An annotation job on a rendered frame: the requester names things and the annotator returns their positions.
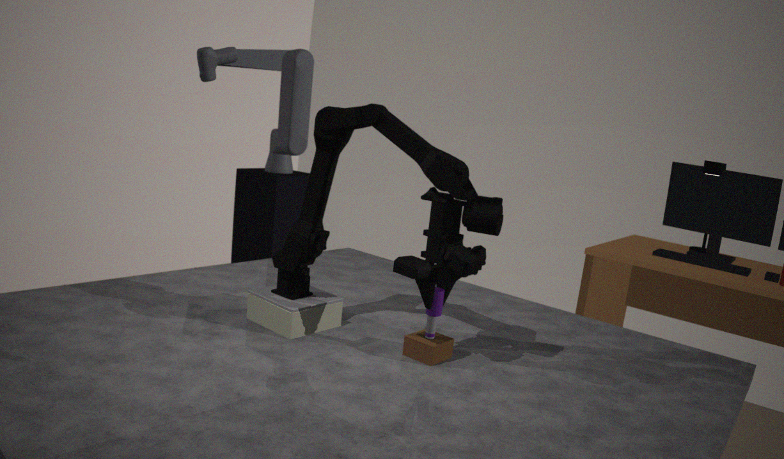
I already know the brown block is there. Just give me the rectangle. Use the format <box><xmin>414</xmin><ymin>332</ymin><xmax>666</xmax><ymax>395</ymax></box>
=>
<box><xmin>402</xmin><ymin>329</ymin><xmax>455</xmax><ymax>366</ymax></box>

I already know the white marker with purple band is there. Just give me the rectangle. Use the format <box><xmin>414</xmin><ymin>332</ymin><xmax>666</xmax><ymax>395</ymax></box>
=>
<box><xmin>425</xmin><ymin>315</ymin><xmax>437</xmax><ymax>339</ymax></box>

